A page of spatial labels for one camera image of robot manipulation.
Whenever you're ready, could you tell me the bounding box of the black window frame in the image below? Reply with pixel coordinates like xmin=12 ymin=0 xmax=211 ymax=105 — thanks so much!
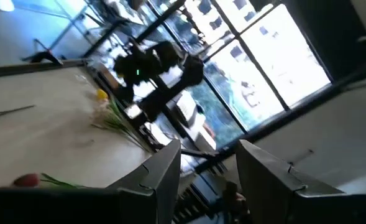
xmin=83 ymin=0 xmax=366 ymax=175

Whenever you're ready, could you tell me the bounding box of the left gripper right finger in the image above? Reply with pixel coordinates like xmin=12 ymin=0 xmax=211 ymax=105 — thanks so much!
xmin=236 ymin=139 xmax=366 ymax=224

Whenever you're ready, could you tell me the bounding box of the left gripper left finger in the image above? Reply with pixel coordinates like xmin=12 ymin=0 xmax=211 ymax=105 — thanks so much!
xmin=0 ymin=139 xmax=182 ymax=224

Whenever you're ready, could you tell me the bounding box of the black tripod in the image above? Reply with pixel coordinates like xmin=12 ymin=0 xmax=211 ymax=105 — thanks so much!
xmin=20 ymin=37 xmax=64 ymax=67

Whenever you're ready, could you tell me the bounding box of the yellow tulip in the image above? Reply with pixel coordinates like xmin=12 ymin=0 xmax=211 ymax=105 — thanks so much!
xmin=96 ymin=88 xmax=109 ymax=101

